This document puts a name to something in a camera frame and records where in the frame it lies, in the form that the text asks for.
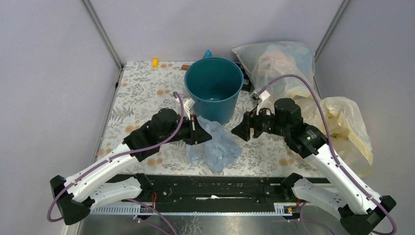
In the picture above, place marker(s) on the black white checkered board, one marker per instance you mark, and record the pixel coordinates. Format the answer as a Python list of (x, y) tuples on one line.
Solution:
[(247, 85)]

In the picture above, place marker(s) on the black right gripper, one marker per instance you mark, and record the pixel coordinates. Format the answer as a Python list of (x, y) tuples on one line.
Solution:
[(250, 120)]

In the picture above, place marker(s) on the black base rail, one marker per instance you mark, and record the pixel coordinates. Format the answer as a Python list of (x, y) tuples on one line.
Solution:
[(190, 189)]

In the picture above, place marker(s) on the clear bag with stuffed items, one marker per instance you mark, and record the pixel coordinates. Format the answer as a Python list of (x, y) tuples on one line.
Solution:
[(264, 62)]

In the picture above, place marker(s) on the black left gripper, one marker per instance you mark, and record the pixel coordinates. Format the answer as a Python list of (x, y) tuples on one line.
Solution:
[(197, 134)]

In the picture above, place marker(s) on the teal plastic trash bin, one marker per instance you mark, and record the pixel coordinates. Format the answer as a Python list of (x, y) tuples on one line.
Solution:
[(214, 84)]

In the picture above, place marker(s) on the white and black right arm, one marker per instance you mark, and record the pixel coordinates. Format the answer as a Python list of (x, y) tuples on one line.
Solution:
[(358, 208)]

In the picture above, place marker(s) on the white slotted cable duct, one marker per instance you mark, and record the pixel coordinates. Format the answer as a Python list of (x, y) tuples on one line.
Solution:
[(199, 208)]

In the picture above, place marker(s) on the light blue plastic trash bag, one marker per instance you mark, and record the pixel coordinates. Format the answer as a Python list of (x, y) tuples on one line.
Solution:
[(219, 152)]

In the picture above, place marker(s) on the floral patterned table cloth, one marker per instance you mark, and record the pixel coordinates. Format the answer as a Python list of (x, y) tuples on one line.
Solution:
[(143, 90)]

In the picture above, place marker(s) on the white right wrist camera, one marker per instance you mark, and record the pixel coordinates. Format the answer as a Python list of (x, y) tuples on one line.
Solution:
[(260, 98)]

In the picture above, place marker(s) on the blue object behind bin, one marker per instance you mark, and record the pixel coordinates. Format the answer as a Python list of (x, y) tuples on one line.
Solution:
[(207, 54)]

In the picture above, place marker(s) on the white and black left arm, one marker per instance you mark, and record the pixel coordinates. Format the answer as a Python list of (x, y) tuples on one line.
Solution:
[(77, 195)]

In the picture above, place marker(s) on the small yellow block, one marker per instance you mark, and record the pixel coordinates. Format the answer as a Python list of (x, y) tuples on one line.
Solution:
[(155, 63)]

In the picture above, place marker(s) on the yellowish crumpled plastic bag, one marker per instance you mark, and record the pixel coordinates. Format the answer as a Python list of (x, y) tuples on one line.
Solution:
[(348, 133)]

